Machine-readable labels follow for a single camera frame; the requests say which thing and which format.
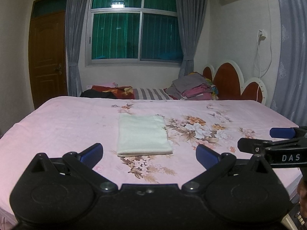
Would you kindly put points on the grey striped pillow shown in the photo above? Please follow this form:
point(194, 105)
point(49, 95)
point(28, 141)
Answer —
point(148, 94)

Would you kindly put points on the white wall socket with plug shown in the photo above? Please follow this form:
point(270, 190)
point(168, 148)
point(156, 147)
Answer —
point(262, 34)

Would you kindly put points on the brown wooden door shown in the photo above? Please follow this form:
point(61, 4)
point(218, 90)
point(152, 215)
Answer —
point(48, 60)

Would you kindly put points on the black cloth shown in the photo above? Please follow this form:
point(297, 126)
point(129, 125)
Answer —
point(93, 94)

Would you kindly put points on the white knit sweater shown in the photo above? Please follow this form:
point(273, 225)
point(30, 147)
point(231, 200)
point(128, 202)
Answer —
point(144, 136)

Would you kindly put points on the red and white headboard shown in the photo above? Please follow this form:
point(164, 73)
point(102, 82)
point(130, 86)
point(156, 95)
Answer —
point(226, 80)

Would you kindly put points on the pale blue patterned curtain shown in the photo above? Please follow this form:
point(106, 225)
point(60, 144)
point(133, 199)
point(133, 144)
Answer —
point(292, 52)

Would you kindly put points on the red patterned blanket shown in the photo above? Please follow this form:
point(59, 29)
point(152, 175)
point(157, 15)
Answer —
point(120, 92)

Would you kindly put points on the pile of folded clothes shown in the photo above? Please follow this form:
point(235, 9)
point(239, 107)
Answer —
point(189, 85)

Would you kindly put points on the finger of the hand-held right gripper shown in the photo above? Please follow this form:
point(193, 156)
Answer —
point(281, 133)
point(249, 145)

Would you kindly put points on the pink floral bed sheet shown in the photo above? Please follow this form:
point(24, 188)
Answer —
point(60, 124)

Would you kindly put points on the grey curtain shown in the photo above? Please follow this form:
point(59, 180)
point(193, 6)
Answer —
point(74, 28)
point(189, 28)

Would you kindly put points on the sliding window with green glass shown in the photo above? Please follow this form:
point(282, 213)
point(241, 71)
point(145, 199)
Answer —
point(115, 38)

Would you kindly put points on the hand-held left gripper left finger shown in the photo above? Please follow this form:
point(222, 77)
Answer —
point(92, 152)

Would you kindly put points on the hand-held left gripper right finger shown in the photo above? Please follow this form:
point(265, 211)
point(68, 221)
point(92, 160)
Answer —
point(206, 155)

